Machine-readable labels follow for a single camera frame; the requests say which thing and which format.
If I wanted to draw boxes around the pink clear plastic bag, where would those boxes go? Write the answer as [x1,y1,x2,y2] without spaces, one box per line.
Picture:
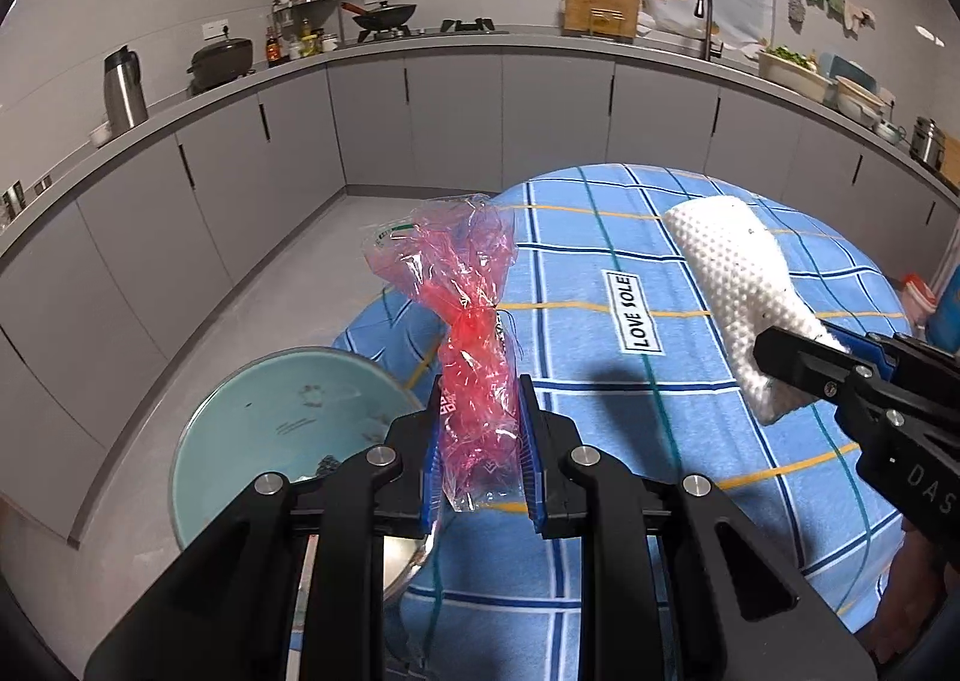
[362,195,526,513]

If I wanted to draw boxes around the beige basin with vegetables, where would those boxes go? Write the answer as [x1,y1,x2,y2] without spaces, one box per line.
[757,43,833,103]

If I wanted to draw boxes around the stainless steel thermos jug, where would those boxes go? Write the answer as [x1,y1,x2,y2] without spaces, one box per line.
[103,47,149,131]

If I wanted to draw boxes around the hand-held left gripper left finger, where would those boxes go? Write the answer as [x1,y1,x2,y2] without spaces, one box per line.
[84,373,451,681]

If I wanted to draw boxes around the blue cutting board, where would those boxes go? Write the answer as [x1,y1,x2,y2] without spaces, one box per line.
[817,51,878,93]

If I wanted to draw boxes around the steel pot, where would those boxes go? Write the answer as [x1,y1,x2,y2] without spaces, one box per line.
[911,116,947,168]

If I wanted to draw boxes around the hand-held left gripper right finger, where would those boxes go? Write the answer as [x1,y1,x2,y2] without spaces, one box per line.
[517,373,878,681]

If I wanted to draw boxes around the red lid container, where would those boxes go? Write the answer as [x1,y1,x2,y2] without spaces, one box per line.
[900,274,937,322]

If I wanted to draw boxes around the hanging cloths on hooks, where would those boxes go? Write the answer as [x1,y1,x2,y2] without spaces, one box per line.
[793,0,877,35]

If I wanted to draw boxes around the gas stove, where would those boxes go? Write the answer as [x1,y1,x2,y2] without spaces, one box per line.
[356,17,511,43]

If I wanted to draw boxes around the person's right hand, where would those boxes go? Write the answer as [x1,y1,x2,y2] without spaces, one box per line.
[862,531,960,671]

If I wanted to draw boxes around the grey lower cabinets with counter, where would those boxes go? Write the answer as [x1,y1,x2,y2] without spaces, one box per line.
[0,32,960,551]

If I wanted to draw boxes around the seasoning jars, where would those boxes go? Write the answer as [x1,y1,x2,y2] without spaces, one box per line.
[289,17,338,58]

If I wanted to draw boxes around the teal metal bucket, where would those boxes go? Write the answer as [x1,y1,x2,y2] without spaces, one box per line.
[169,347,443,603]

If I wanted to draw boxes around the blue plaid tablecloth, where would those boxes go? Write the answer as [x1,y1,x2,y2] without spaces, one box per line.
[330,162,920,681]

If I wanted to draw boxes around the black wok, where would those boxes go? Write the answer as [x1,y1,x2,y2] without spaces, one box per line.
[341,0,417,31]

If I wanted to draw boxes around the beige bowl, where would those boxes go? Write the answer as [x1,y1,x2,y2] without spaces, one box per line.
[832,75,886,127]

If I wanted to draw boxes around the white dimpled cloth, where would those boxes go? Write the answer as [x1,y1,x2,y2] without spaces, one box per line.
[661,196,852,425]

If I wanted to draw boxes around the dark kitchen faucet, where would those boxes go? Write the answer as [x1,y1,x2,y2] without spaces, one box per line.
[694,0,725,61]

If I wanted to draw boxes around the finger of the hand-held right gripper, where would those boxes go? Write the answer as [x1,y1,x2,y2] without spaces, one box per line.
[821,322,912,371]
[752,327,875,406]

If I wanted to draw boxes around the black rice cooker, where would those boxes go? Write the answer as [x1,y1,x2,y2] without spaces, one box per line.
[186,36,256,91]

